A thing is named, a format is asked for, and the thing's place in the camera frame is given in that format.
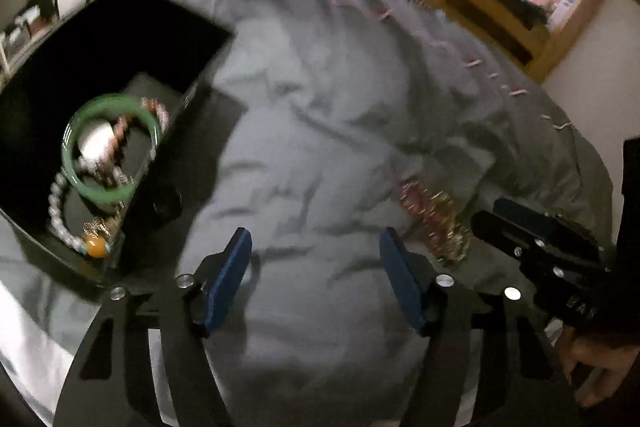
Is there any yellow crystal bead bracelet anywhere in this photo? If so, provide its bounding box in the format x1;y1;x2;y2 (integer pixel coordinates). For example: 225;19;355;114
422;190;474;264

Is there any white round disc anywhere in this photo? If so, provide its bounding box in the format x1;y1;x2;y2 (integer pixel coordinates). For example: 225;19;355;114
78;120;117;162

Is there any amber bead pendant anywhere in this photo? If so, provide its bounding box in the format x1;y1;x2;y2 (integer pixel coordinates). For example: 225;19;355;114
84;234;111;259

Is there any pink bead bracelet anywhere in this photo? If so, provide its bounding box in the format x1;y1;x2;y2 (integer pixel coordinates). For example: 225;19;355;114
106;95;172;163

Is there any grey duvet cover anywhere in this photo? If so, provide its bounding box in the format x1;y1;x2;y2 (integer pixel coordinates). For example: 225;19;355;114
0;0;616;427

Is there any white pearl bracelet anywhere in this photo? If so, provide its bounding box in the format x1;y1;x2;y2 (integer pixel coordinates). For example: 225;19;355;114
48;158;132;253

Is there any green jade bangle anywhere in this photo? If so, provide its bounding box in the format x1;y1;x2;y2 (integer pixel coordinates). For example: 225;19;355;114
61;94;169;205

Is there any right hand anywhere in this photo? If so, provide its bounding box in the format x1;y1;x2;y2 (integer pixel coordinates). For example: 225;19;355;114
555;325;639;407

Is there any white striped bedsheet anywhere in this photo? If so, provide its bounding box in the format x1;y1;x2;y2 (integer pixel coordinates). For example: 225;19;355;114
1;275;98;426

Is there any red bead bracelet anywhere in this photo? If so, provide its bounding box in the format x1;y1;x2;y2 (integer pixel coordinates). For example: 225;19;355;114
398;178;442;233

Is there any black jewelry box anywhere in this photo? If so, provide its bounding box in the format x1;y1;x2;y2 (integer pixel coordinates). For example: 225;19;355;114
1;0;241;287

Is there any white shelf unit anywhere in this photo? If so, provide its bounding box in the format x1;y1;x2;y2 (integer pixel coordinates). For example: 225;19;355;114
1;0;58;83

